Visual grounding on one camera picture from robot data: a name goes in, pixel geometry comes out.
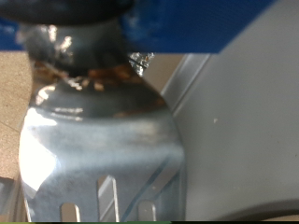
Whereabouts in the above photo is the metal spatula with blue block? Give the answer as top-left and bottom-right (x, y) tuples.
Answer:
(0, 0), (278, 223)

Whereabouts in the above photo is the glass oven door with handle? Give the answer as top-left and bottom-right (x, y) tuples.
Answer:
(0, 176), (20, 222)

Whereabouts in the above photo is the silver toaster oven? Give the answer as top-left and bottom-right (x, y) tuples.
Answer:
(160, 0), (299, 222)

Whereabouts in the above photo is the crumpled aluminium foil liner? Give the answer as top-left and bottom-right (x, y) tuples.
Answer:
(128, 51), (156, 77)

